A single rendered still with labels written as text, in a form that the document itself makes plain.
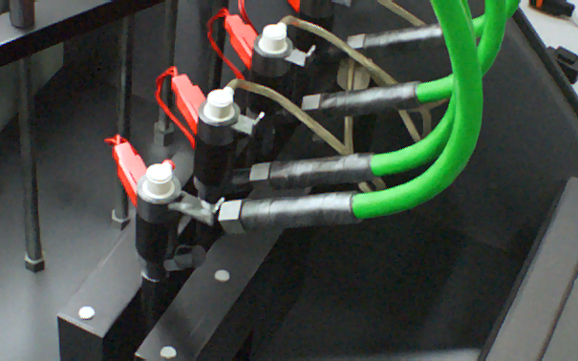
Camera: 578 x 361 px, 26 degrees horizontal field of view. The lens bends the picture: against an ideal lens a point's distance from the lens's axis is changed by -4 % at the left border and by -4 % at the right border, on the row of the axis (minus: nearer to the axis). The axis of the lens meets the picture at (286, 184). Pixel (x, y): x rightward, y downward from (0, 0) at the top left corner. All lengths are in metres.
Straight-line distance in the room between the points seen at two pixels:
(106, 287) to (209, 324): 0.08
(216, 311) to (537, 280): 0.26
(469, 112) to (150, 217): 0.25
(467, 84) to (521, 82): 0.40
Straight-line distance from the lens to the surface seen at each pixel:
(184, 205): 0.79
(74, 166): 1.17
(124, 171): 0.84
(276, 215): 0.75
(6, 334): 1.05
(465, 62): 0.62
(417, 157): 0.79
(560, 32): 1.16
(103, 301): 0.88
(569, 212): 1.04
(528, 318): 0.96
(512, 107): 1.05
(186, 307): 0.88
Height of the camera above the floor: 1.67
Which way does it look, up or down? 46 degrees down
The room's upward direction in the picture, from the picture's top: 9 degrees clockwise
